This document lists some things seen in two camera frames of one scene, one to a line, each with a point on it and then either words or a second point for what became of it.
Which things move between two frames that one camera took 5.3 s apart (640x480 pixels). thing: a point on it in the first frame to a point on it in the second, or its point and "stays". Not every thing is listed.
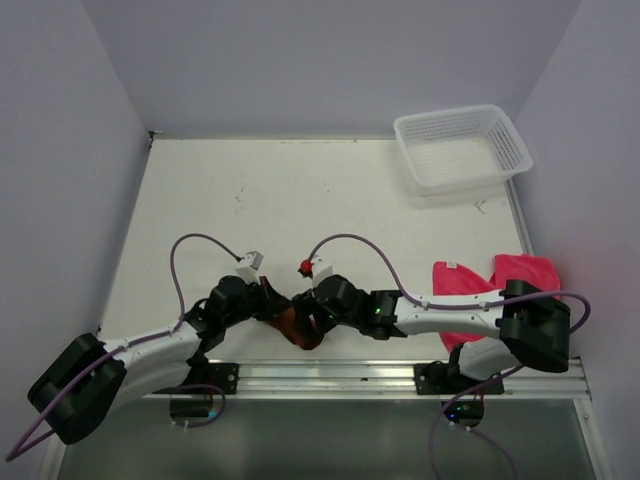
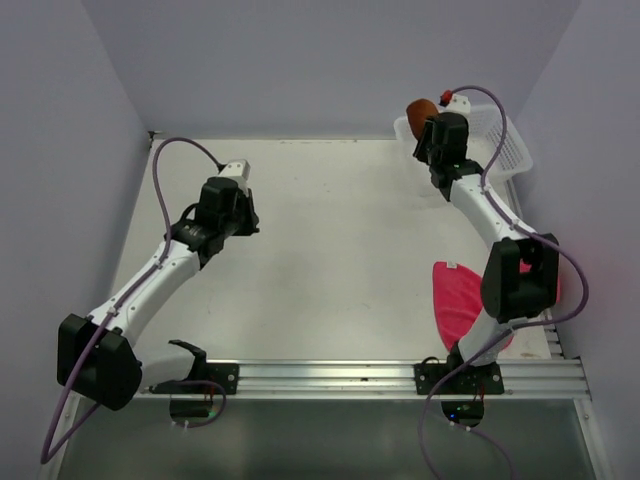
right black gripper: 310,307 to 426,133
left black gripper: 271,300 to 244,198
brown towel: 286,322 to 417,113
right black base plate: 439,378 stays
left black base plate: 224,376 stays
